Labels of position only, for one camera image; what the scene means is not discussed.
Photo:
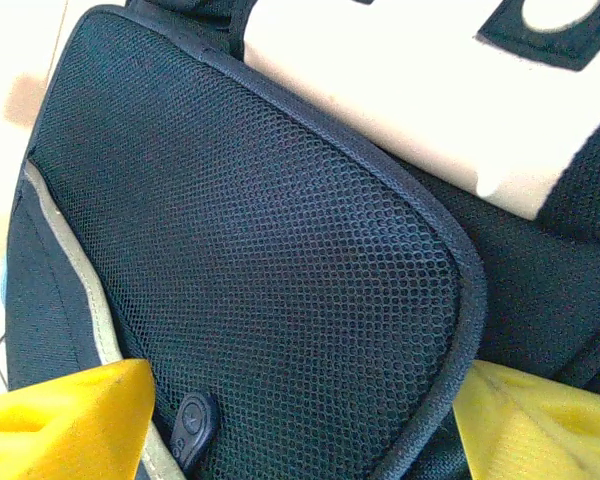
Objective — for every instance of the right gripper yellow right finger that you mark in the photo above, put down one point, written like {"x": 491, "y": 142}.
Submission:
{"x": 545, "y": 435}

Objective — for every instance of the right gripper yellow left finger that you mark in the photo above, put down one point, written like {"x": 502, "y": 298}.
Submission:
{"x": 55, "y": 430}

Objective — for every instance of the navy blue backpack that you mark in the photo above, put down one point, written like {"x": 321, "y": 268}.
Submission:
{"x": 280, "y": 250}

